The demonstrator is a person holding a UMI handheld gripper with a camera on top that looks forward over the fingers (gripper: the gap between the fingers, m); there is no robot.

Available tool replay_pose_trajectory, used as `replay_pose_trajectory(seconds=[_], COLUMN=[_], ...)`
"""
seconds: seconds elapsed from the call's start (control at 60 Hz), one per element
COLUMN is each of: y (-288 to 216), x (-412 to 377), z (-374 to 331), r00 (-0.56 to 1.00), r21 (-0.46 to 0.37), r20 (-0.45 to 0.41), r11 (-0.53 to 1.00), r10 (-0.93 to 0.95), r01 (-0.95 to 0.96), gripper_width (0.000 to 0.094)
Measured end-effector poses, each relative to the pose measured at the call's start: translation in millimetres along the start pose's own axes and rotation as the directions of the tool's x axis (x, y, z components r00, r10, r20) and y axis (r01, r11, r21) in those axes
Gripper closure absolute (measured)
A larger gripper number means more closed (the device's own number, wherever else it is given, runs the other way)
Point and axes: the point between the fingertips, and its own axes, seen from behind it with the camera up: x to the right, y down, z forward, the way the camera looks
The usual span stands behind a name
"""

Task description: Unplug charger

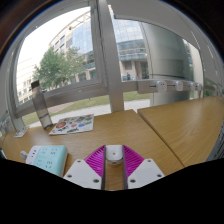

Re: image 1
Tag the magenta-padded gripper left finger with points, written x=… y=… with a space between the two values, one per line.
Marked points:
x=83 y=173

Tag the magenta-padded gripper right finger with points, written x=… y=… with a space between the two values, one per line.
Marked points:
x=146 y=171

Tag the small white charger block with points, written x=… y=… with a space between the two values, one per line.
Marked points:
x=114 y=154

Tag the white and teal power strip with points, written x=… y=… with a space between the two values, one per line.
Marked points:
x=50 y=159

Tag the large colourful sticker sheet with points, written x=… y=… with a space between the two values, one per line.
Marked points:
x=72 y=124

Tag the small colourful sticker sheet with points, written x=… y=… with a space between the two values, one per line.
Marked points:
x=21 y=132

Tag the clear bottle with dark cap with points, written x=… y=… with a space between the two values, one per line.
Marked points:
x=41 y=106

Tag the person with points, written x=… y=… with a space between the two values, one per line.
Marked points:
x=128 y=76

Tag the long grey outlet rail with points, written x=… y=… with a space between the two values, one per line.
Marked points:
x=161 y=86

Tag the short grey outlet rail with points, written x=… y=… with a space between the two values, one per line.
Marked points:
x=5 y=123

